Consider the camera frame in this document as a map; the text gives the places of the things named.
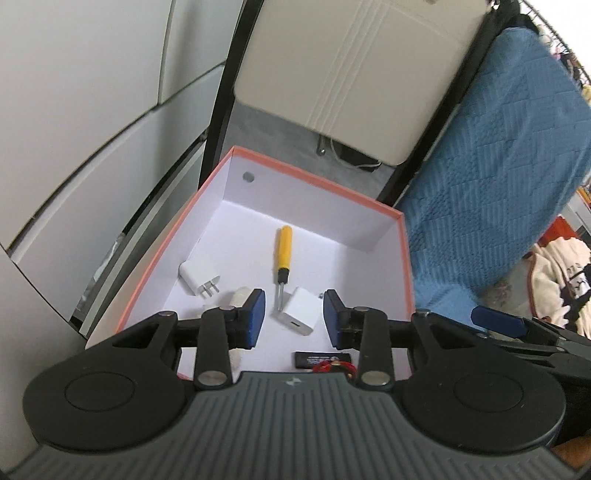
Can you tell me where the rack of hanging clothes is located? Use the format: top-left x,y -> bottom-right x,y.
499,0 -> 591,95

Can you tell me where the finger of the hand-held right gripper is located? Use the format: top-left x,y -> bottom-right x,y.
470,305 -> 591,363

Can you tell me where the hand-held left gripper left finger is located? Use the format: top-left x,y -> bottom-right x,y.
84,288 -> 267,389

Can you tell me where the white cable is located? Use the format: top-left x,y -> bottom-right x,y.
329,137 -> 383,169

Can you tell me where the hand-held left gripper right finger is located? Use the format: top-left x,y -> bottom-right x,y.
323,290 -> 513,389

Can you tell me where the cream chair with black frame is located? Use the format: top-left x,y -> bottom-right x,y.
84,0 -> 520,384

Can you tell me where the blue textured blanket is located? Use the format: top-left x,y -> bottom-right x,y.
392,18 -> 591,324

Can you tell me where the white cube adapter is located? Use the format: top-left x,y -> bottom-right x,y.
277,287 -> 323,337

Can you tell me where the clear plastic sheet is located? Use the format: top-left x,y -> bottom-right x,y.
69,231 -> 127,324

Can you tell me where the printed blanket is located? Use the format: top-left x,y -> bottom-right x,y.
522,215 -> 591,337

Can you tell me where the white charger with prongs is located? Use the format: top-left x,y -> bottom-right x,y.
179,261 -> 221,299

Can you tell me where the cream tape roll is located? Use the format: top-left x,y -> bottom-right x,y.
216,286 -> 254,370

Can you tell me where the white cabinet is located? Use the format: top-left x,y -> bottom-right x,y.
0,0 -> 245,337

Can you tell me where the pink cardboard box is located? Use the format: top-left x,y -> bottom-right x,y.
113,145 -> 416,384

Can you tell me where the yellow handled screwdriver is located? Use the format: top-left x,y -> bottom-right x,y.
274,226 -> 294,315

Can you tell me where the small black device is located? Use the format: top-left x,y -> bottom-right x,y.
294,351 -> 358,370

